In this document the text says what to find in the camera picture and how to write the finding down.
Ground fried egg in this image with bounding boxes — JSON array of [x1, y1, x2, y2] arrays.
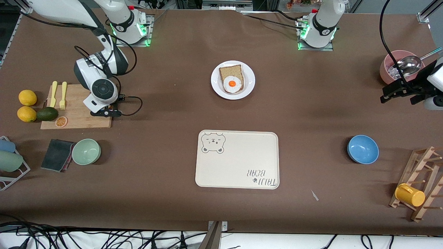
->
[[223, 76, 243, 94]]

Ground dark-crust bread slice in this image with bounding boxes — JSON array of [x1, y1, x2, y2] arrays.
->
[[219, 64, 244, 93]]

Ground white round plate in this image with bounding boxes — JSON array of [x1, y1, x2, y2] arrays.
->
[[211, 61, 256, 100]]

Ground pink bowl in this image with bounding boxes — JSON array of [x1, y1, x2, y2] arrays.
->
[[380, 50, 425, 85]]

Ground metal ladle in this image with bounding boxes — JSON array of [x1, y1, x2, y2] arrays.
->
[[397, 47, 443, 77]]

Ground clear crumpled ice pieces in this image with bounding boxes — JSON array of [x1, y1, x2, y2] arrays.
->
[[388, 64, 404, 80]]

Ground bamboo cutting board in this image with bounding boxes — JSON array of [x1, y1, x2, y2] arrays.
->
[[40, 83, 117, 130]]

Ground light green bowl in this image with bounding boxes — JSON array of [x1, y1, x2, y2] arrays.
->
[[72, 139, 101, 165]]

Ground yellow plastic fork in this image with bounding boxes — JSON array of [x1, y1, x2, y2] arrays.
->
[[59, 82, 68, 111]]

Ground yellow plastic knife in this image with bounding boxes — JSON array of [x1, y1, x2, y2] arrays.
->
[[49, 81, 58, 108]]

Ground green avocado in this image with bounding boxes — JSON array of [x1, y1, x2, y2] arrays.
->
[[36, 107, 58, 122]]

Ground wooden cup rack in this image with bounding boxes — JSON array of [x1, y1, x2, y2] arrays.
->
[[389, 146, 443, 222]]

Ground blue bowl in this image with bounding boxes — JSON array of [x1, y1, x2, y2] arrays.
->
[[347, 135, 379, 164]]

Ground pink folded cloth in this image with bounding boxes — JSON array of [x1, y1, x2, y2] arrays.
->
[[62, 152, 74, 172]]

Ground dark grey folded cloth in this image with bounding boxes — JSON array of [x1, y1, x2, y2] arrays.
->
[[41, 139, 75, 172]]

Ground yellow lemon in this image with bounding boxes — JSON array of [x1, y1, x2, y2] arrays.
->
[[19, 90, 38, 106], [17, 106, 37, 123]]

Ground yellow mug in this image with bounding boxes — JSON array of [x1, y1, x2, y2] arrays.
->
[[395, 183, 426, 207]]

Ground blue cup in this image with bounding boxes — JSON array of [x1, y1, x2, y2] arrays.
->
[[0, 139, 16, 153]]

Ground pale green cup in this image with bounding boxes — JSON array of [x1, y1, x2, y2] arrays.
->
[[0, 151, 24, 173]]

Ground cream bear-print tray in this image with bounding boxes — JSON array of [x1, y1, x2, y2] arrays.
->
[[195, 130, 280, 190]]

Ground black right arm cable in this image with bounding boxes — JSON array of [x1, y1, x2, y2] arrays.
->
[[74, 44, 143, 117]]

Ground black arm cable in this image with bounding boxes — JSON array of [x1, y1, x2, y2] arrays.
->
[[380, 0, 417, 89], [74, 44, 143, 117]]

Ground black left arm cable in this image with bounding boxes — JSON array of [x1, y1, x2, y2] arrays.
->
[[380, 0, 417, 89]]

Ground aluminium corner frame profile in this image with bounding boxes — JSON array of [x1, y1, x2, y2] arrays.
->
[[417, 0, 443, 24]]

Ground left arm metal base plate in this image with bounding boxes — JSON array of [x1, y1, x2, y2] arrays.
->
[[297, 19, 334, 52]]

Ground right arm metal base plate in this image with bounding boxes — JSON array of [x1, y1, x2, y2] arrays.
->
[[115, 15, 153, 47]]

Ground white wire rack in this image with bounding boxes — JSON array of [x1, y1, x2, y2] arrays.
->
[[0, 136, 31, 191]]

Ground black cable across table edge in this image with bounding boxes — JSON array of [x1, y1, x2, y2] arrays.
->
[[242, 13, 307, 31]]

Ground dark camera mount strut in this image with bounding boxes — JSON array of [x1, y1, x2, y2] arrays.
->
[[199, 221, 222, 249]]

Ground metal table edge bracket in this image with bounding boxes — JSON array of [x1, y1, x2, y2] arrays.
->
[[208, 221, 228, 233]]

